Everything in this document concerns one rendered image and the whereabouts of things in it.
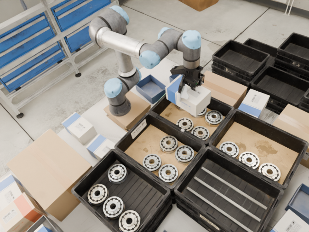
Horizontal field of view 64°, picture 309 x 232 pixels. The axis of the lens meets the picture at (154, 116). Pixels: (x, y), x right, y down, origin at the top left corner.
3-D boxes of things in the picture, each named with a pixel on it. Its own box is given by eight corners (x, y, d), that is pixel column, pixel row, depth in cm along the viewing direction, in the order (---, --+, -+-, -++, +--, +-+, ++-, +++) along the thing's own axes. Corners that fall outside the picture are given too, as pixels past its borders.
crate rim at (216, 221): (172, 192, 118) (172, 190, 116) (206, 147, 130) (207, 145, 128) (253, 251, 99) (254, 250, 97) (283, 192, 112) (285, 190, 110)
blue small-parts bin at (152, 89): (136, 90, 190) (134, 84, 185) (151, 80, 195) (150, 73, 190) (152, 104, 180) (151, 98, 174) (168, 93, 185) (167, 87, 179)
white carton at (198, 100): (166, 98, 136) (165, 87, 128) (180, 86, 140) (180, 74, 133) (196, 117, 126) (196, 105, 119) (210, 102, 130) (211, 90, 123)
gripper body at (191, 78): (194, 92, 117) (195, 73, 107) (180, 84, 121) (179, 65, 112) (204, 83, 120) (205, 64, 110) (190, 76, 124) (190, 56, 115)
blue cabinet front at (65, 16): (71, 52, 294) (49, 7, 250) (116, 23, 322) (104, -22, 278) (72, 53, 293) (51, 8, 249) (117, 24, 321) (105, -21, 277)
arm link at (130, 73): (117, 88, 167) (90, 14, 124) (131, 75, 173) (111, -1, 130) (129, 95, 162) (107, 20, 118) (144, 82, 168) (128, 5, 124)
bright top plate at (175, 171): (154, 175, 129) (154, 175, 129) (166, 160, 134) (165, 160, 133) (170, 186, 125) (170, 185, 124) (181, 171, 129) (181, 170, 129)
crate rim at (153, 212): (71, 192, 123) (69, 190, 121) (113, 149, 136) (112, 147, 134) (129, 248, 105) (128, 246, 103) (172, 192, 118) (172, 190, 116)
